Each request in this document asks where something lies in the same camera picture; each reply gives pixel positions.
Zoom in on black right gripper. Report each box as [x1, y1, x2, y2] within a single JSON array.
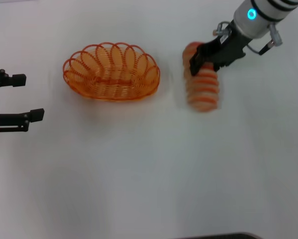
[[189, 22, 247, 77]]

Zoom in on orange striped bread loaf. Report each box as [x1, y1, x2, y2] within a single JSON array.
[[182, 41, 221, 114]]

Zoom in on orange wire basket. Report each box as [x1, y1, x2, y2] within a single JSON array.
[[62, 42, 161, 102]]

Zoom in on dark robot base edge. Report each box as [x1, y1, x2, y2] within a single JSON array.
[[180, 232, 261, 239]]

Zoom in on grey right arm cable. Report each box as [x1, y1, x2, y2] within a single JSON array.
[[246, 21, 284, 56]]

